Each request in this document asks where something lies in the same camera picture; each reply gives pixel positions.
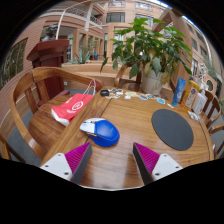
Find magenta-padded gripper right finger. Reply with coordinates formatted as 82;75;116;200
132;142;184;186

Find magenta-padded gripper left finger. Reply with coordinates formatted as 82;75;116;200
39;141;93;185

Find blue and white computer mouse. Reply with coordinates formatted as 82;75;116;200
79;117;121;148

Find dark grey round mouse pad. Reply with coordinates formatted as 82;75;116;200
151;108;195;152

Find clear packet with white items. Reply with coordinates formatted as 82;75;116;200
187;110;201;121

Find red paper shopping bag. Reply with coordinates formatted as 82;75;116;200
50;79;98;127

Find white pump bottle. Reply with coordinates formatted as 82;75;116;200
191;89;208;116

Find yellow liquid soap bottle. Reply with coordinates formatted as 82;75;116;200
181;79;200;111

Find blue squeeze tube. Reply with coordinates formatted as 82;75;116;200
171;77;187;108

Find dark red wooden lectern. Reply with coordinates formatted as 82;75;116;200
26;39;71;101

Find spiky green agave plant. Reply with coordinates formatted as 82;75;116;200
73;42;98;65

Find green plant in white pot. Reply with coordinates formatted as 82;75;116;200
99;17;194;96

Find dark bust statue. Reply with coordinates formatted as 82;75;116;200
40;23;59;43

